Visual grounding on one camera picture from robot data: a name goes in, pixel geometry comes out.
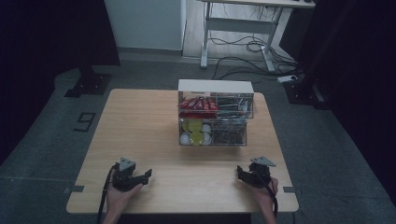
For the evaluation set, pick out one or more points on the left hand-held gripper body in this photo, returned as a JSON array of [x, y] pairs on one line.
[[124, 179]]

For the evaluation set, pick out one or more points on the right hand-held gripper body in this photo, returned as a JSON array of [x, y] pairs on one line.
[[260, 174]]

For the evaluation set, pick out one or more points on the person's left hand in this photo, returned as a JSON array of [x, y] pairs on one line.
[[120, 199]]

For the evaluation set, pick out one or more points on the person's right hand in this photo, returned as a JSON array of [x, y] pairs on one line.
[[264, 194]]

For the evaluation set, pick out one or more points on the grey tape piece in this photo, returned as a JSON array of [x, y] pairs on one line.
[[291, 189], [74, 189]]

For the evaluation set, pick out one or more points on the pile of green white capsules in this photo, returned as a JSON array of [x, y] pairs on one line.
[[196, 133]]

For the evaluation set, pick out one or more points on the row of dark packets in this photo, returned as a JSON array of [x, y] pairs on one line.
[[232, 107]]

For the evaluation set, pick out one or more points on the row of red packets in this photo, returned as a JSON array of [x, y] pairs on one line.
[[199, 105]]

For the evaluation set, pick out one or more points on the clear organizer with white top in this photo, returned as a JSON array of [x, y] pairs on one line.
[[216, 87]]

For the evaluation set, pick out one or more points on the black stand base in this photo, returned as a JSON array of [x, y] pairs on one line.
[[306, 93], [90, 84]]

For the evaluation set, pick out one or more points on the white power strip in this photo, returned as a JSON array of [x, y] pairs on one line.
[[287, 78]]

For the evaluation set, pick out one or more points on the dark curtain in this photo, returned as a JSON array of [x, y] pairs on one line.
[[358, 62], [46, 37]]

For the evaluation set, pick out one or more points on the white cabinet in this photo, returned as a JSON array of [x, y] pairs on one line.
[[144, 23]]

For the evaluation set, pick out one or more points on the white desk frame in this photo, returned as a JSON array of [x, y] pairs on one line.
[[239, 25]]

